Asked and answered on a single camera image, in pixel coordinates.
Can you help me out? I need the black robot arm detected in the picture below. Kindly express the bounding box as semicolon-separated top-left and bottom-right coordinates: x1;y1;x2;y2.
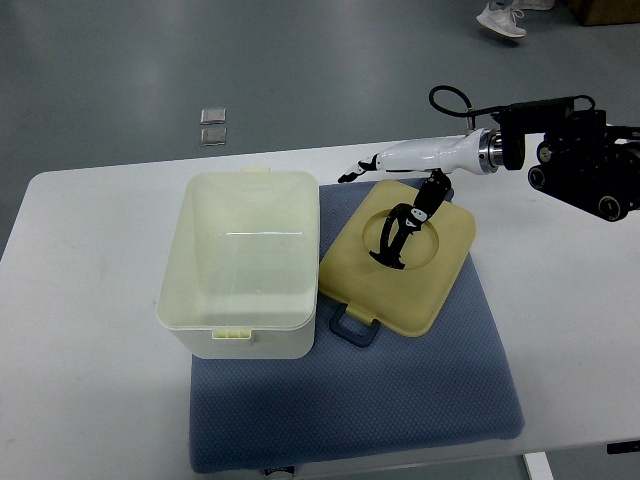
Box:
491;95;639;222

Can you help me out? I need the white table leg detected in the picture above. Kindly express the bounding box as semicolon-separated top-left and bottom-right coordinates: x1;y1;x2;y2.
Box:
523;452;554;480

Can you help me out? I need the lower metal floor plate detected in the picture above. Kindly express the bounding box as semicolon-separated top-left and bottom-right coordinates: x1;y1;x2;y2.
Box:
200;126;227;147

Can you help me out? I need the white storage box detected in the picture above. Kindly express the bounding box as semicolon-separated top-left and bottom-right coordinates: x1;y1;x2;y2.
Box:
157;170;320;359

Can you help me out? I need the white sneaker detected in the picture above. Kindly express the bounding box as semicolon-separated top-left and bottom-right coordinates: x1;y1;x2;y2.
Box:
476;1;527;39

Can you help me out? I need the brown cardboard box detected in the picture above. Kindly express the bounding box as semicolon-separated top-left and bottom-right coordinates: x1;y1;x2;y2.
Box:
567;0;640;26

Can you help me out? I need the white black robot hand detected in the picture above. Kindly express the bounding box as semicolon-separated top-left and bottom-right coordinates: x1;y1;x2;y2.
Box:
337;127;507;236

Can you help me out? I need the black cable loop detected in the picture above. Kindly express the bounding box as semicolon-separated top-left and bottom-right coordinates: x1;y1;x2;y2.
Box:
428;85;494;132

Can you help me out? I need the black table bracket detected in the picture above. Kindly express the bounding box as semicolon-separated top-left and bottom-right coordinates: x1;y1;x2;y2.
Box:
606;440;640;455

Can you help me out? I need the label tag under mat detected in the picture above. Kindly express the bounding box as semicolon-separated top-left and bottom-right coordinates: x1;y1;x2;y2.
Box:
261;466;296;480

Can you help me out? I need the blue grey cushion mat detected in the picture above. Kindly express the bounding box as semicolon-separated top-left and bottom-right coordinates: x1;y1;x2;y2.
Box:
188;176;525;475

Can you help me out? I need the yellow box lid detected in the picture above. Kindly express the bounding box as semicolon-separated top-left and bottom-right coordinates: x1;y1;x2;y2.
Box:
319;180;476;347

